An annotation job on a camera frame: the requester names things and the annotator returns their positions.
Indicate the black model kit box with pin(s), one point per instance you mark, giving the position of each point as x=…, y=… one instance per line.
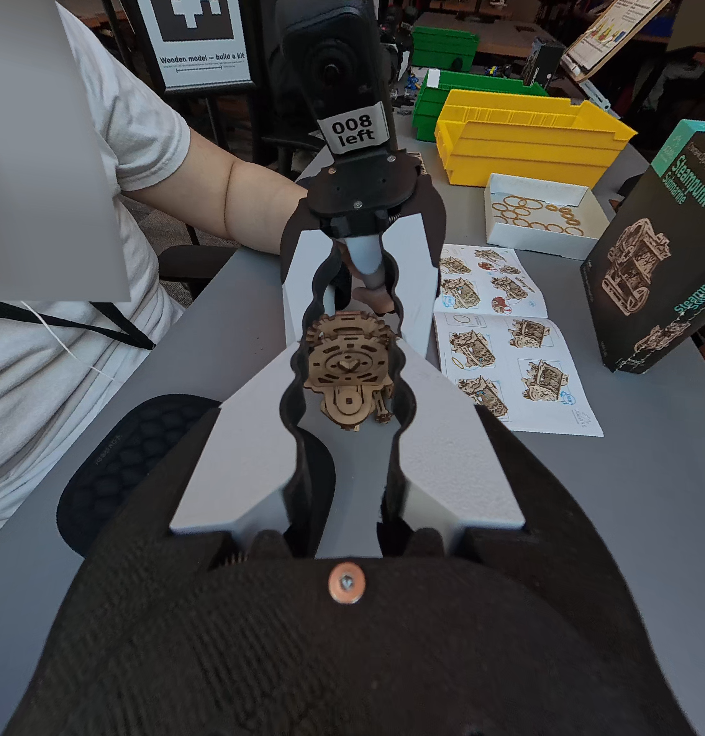
x=645, y=276

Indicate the assembly instruction booklet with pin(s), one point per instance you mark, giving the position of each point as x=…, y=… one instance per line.
x=496, y=313

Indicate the wooden gear assembly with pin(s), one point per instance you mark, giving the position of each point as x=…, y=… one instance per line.
x=347, y=368

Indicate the small black box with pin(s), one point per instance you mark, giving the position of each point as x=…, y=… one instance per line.
x=542, y=63

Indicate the person's left forearm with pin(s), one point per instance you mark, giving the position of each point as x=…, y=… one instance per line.
x=243, y=201

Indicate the green plastic bin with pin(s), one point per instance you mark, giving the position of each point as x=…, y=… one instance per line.
x=427, y=109

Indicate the grey desk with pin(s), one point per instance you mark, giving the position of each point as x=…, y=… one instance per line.
x=617, y=489

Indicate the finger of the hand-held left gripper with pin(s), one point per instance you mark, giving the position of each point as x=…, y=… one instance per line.
x=415, y=276
x=298, y=276

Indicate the white cardboard box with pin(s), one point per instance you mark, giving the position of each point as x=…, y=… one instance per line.
x=536, y=241

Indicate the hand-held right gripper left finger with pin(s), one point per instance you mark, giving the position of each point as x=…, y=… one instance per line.
x=243, y=460

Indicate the yellow plastic bin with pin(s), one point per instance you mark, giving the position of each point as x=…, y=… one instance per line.
x=519, y=167
x=530, y=106

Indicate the person's left hand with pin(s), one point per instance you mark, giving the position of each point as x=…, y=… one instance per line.
x=378, y=299

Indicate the pile of rubber rings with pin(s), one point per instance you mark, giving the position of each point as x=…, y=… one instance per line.
x=519, y=210

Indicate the white sign with black marker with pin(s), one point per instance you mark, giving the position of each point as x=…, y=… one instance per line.
x=203, y=63

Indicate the black honeycomb cushion mat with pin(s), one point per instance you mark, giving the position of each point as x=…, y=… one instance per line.
x=134, y=448

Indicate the printed instruction sheet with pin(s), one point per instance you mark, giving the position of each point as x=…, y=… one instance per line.
x=611, y=29

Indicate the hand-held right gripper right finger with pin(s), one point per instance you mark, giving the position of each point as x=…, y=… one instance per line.
x=444, y=448

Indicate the person's white t-shirt torso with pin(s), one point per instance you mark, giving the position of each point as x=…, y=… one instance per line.
x=42, y=402

